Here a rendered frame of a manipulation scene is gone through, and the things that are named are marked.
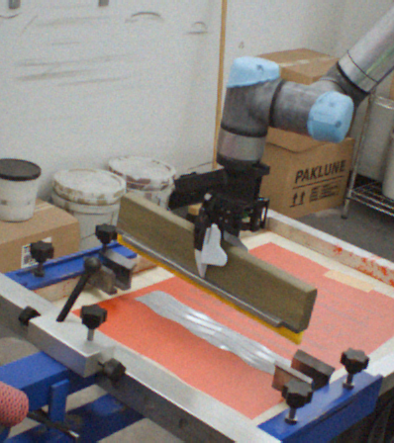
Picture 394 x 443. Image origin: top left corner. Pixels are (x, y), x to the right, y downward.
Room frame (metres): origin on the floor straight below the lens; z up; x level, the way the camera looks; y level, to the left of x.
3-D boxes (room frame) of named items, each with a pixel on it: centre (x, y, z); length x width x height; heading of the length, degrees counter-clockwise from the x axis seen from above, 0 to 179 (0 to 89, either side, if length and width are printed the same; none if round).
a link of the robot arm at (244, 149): (1.42, -0.05, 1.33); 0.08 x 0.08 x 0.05
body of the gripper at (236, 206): (1.41, -0.05, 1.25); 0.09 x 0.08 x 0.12; 53
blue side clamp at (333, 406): (1.24, -0.23, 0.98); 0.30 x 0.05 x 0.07; 143
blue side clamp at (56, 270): (1.57, 0.22, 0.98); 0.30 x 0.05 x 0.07; 143
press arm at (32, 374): (1.14, 0.19, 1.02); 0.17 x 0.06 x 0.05; 143
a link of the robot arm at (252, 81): (1.42, -0.05, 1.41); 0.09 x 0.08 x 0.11; 70
